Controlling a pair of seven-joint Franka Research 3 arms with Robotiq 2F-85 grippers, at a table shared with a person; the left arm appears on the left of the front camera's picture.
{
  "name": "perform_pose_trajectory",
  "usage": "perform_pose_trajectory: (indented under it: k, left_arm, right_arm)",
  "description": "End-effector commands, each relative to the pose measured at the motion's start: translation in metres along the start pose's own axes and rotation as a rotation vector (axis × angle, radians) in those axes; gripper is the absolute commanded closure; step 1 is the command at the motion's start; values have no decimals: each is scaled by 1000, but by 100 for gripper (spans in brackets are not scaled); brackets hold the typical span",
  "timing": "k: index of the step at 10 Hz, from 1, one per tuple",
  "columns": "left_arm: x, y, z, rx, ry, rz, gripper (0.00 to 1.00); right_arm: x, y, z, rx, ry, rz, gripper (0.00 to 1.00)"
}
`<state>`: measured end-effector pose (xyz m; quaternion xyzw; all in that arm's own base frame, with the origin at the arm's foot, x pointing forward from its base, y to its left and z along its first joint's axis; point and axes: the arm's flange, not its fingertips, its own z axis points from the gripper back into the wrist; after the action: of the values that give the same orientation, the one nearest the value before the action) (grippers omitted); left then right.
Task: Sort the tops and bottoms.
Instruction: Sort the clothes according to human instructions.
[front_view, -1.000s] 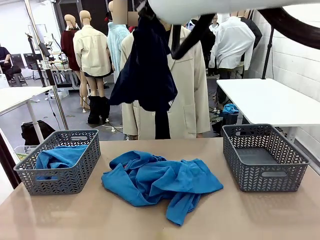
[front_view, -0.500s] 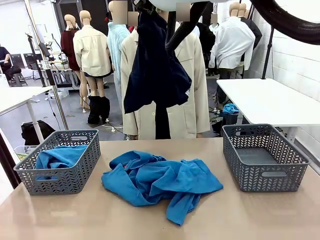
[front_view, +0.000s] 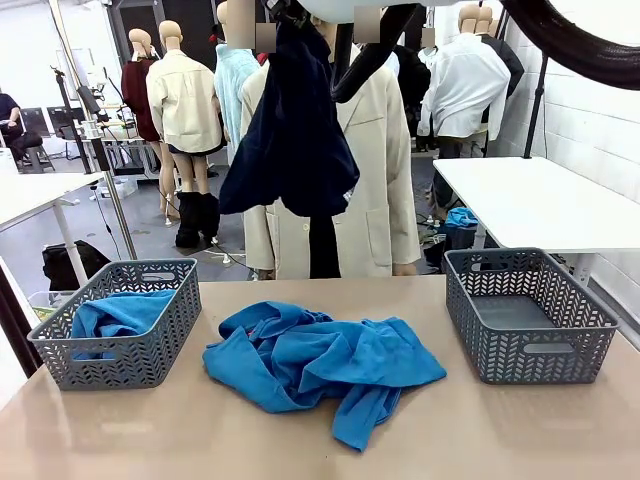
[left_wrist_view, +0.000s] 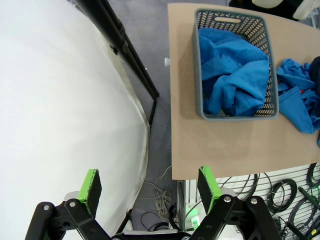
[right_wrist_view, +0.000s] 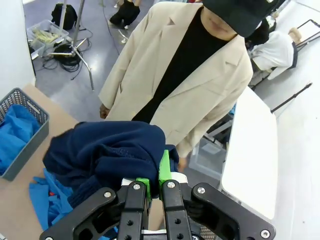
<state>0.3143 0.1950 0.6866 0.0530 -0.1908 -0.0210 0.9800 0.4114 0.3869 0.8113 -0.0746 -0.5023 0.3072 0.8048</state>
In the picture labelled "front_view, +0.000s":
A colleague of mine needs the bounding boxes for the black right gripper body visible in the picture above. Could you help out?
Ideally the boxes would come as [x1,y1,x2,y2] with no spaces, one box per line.
[263,0,312,30]

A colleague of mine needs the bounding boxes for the grey plastic lattice basket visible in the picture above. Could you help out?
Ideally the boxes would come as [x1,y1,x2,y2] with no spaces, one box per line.
[443,247,620,385]
[27,258,203,391]

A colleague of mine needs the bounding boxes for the mannequin with light blue shirt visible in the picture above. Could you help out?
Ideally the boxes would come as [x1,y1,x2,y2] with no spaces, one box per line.
[213,0,261,166]

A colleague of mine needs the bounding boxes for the black cable sleeve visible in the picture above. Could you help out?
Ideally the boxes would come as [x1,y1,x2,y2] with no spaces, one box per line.
[331,2,426,104]

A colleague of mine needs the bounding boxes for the white rounded table top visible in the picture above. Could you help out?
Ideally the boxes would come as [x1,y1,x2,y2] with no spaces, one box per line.
[432,156,640,256]

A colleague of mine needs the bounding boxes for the mannequin with cream jacket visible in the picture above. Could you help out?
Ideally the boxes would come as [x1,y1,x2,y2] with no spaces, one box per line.
[145,19,226,249]

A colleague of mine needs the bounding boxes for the silver metal pole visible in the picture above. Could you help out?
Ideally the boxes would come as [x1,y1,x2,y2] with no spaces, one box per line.
[47,0,139,261]

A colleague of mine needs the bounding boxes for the black corrugated cable hose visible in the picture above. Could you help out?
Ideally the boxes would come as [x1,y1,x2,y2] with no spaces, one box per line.
[499,0,640,92]

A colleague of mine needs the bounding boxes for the black light stand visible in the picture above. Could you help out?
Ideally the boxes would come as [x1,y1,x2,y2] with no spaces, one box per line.
[522,54,551,160]

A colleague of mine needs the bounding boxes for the mannequin with white shirt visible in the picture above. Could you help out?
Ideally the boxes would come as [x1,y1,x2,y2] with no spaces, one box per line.
[417,2,512,151]

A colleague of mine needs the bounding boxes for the dark stool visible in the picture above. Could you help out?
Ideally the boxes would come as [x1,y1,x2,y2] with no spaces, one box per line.
[24,144,56,174]

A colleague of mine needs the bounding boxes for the navy blue garment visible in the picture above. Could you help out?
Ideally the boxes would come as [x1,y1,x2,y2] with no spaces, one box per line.
[218,22,361,219]

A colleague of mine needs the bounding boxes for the blue cloth heap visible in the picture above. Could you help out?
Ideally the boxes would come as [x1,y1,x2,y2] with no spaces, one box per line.
[444,206,480,231]

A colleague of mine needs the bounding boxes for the seated person in dark clothes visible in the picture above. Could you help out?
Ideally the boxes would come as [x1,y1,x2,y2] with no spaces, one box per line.
[0,92,44,164]

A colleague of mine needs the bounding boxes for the black frame beam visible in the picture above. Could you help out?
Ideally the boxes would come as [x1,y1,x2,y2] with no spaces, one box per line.
[0,269,44,374]

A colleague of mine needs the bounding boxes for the mannequin with maroon top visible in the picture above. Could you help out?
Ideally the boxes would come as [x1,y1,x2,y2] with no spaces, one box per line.
[121,28,161,144]

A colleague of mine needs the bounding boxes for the black computer monitor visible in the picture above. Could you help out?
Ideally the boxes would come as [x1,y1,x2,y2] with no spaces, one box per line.
[19,107,51,137]

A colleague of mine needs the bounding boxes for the white table leg frame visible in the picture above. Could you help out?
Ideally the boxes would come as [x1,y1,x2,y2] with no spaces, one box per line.
[569,252,609,287]

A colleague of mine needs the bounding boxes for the white board panel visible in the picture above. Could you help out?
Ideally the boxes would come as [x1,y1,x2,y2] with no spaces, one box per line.
[0,257,31,407]

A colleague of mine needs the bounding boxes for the mannequin with black jacket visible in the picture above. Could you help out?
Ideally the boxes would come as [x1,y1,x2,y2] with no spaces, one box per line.
[479,7,525,104]

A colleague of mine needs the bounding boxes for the white rectangular table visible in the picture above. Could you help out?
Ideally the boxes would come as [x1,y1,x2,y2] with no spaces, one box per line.
[0,171,106,286]

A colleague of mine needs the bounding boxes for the black tripod with camera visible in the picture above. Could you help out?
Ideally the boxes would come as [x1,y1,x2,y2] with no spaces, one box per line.
[49,64,110,174]

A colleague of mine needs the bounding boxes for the black bag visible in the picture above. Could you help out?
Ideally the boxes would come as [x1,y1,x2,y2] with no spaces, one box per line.
[42,239,112,292]

